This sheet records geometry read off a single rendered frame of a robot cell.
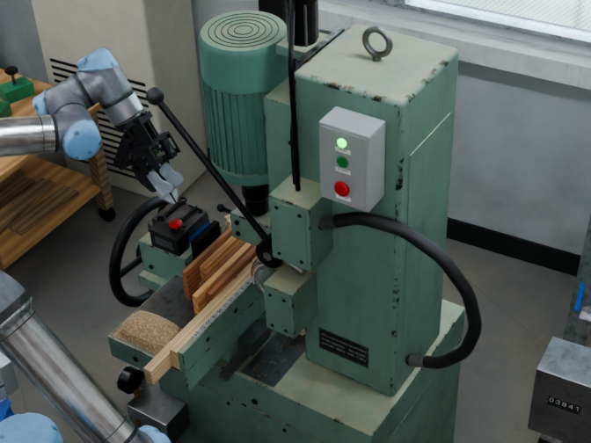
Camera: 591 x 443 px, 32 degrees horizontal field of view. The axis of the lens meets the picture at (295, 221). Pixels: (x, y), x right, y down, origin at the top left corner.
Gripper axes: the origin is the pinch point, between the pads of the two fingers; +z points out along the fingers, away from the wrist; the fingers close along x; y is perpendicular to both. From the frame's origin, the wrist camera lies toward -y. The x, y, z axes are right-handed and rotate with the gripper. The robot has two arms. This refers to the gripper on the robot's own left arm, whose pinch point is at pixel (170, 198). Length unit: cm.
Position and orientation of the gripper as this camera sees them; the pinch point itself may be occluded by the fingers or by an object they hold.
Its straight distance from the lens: 226.0
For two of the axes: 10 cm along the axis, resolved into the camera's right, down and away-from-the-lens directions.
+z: 4.6, 8.3, 3.2
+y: 7.0, -1.2, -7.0
